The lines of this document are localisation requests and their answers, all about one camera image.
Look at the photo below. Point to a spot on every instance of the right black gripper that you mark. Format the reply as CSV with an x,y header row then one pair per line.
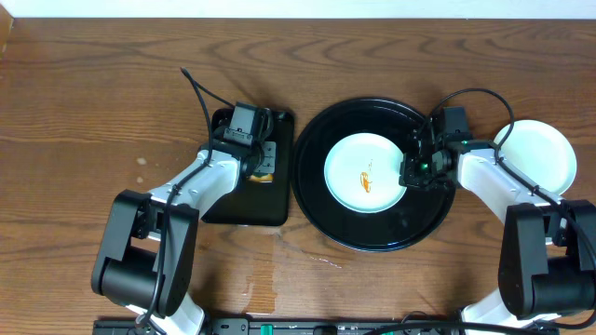
x,y
408,176

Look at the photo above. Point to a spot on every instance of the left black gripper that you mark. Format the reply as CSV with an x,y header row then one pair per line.
x,y
265,167

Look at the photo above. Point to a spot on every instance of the light blue plate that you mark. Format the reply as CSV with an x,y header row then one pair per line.
x,y
542,153
362,172

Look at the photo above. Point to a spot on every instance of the green and yellow sponge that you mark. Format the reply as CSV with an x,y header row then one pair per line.
x,y
261,178

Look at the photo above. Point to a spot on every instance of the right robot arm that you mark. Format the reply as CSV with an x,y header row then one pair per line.
x,y
547,260

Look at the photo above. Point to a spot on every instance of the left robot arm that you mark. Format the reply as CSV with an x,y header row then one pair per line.
x,y
147,251

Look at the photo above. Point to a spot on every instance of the black rectangular tray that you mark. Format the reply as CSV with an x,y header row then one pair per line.
x,y
265,204

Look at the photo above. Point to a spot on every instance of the black round tray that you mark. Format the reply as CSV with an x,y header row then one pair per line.
x,y
414,217

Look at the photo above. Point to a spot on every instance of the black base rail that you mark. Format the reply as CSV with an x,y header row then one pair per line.
x,y
243,326

